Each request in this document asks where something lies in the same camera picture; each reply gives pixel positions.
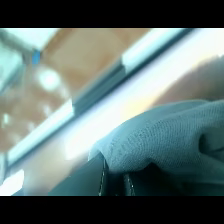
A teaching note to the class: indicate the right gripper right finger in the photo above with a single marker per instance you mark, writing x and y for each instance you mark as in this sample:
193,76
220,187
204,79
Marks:
153,185

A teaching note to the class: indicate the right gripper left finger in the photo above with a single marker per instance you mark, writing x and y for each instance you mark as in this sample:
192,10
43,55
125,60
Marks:
85,181

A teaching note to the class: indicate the grey-green shirt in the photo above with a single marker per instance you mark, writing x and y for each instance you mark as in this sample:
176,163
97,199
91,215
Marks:
166,136

